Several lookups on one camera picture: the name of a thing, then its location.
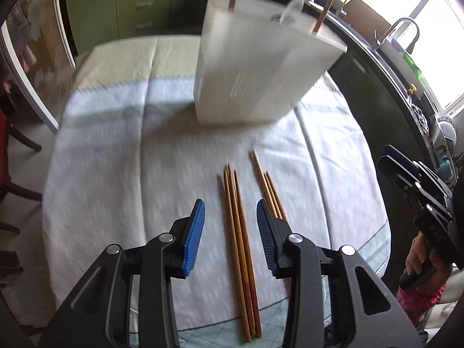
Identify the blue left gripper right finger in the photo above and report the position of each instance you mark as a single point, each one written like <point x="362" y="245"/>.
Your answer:
<point x="266" y="226"/>

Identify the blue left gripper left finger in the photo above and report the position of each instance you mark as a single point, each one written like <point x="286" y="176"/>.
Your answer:
<point x="192" y="236"/>

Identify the light bamboo chopstick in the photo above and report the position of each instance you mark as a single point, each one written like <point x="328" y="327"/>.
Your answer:
<point x="260" y="173"/>
<point x="278" y="202"/>
<point x="275" y="209"/>

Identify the reddish brown chopstick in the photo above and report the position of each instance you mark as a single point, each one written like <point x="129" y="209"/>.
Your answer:
<point x="244" y="294"/>
<point x="249" y="259"/>

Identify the dark brown chopstick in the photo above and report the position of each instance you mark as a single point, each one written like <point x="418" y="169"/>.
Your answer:
<point x="235" y="259"/>

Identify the steel kitchen faucet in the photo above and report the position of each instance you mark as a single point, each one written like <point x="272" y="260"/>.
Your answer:
<point x="396" y="30"/>

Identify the dish rack with dishes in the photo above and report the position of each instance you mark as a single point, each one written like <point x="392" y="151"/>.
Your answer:
<point x="444" y="138"/>

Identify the patterned tablecloth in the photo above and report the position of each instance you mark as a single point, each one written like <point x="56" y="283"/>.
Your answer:
<point x="130" y="159"/>

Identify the white plastic utensil holder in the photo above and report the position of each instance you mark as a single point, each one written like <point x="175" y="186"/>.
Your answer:
<point x="251" y="70"/>

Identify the wooden cutting board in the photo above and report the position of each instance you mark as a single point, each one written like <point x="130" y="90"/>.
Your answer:
<point x="365" y="21"/>

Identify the sliding glass door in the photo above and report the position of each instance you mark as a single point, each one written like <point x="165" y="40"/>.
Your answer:
<point x="37" y="65"/>

